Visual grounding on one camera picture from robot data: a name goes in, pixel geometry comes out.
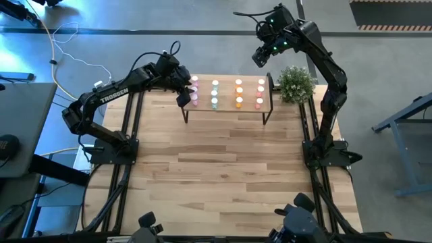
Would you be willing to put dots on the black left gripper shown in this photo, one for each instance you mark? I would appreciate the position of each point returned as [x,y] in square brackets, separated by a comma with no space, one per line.
[170,79]

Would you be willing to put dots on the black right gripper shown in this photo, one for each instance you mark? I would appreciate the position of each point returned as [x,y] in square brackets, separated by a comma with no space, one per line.
[283,44]

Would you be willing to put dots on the blue pill bottle white cap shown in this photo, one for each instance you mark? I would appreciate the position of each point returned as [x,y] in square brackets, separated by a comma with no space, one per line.
[215,83]
[214,92]
[214,100]

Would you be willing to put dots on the pink pill bottle white cap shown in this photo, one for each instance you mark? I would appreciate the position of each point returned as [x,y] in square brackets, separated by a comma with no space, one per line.
[260,89]
[259,100]
[261,81]

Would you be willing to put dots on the orange pill bottle white cap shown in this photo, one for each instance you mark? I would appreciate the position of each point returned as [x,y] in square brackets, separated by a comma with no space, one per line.
[239,100]
[238,81]
[239,89]

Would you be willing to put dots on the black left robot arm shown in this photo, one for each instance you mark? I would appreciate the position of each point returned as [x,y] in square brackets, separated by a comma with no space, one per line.
[114,95]

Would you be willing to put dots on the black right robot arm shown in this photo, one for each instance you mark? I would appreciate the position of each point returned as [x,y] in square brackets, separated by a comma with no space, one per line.
[332,101]

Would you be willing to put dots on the wooden shelf black metal legs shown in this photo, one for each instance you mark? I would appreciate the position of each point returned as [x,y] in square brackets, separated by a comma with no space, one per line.
[227,101]

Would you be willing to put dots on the green potted plant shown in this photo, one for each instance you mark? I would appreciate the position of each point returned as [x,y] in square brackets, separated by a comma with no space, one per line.
[297,84]

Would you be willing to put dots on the yellow white power plug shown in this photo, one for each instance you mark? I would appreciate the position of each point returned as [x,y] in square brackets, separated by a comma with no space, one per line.
[98,86]

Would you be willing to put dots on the black hazard-striped floor mat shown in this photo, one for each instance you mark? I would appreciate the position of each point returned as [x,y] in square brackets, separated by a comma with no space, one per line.
[388,13]

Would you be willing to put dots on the grey office desk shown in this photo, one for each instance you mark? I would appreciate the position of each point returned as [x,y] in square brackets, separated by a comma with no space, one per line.
[23,111]

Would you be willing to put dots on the black stand foot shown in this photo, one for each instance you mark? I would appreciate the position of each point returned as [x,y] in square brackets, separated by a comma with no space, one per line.
[20,11]

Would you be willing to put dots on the black cap with logo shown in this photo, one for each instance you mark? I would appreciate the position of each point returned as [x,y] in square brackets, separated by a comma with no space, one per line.
[8,146]

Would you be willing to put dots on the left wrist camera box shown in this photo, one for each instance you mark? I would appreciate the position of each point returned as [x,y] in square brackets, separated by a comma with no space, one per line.
[167,62]

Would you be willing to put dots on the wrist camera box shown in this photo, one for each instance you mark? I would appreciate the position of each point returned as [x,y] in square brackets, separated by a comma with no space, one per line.
[167,62]
[281,15]

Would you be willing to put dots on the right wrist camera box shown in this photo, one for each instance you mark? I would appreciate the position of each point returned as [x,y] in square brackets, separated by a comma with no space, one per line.
[281,15]

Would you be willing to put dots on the black aluminium rig frame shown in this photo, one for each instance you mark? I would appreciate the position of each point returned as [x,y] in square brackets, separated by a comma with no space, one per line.
[314,173]
[125,170]

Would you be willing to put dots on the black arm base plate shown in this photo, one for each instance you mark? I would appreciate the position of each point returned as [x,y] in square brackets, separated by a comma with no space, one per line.
[108,157]
[334,160]

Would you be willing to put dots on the blue-grey metal desk frame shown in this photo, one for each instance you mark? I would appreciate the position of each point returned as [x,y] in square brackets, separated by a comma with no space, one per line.
[402,145]

